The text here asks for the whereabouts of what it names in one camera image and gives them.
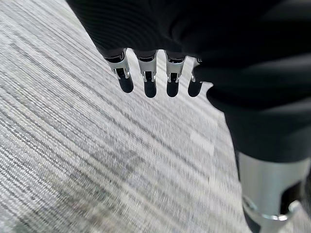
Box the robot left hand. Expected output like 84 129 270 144
65 0 311 233

